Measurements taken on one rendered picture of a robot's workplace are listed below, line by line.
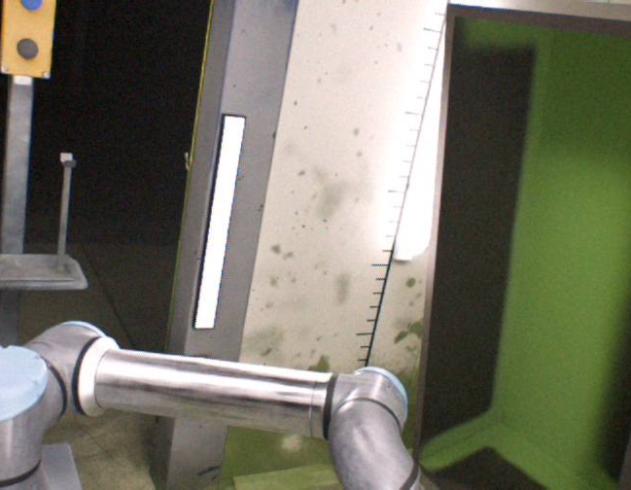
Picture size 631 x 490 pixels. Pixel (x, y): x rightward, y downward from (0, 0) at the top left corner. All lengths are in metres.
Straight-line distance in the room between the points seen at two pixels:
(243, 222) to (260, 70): 0.43
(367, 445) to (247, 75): 1.13
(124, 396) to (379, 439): 0.48
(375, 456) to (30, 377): 0.57
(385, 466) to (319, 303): 1.21
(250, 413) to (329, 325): 1.09
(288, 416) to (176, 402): 0.20
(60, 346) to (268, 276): 0.89
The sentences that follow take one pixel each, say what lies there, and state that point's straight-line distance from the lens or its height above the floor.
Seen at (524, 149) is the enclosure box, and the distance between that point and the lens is 1.81.
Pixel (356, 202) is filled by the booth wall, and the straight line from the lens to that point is 2.16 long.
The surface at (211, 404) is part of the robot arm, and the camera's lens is 1.25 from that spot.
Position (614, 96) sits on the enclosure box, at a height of 1.51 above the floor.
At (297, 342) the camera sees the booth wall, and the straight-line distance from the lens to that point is 2.26.
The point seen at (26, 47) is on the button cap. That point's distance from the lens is 1.90.
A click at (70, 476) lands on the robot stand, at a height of 0.64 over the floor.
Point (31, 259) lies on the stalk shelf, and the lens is 2.07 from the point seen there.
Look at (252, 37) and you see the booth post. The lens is 1.90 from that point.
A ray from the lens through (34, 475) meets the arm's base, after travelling 1.34.
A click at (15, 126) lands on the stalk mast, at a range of 2.00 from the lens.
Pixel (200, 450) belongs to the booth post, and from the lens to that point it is 2.33.
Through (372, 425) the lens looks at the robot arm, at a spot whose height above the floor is 0.97.
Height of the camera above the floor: 1.53
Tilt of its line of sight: 17 degrees down
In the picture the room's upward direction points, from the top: 11 degrees clockwise
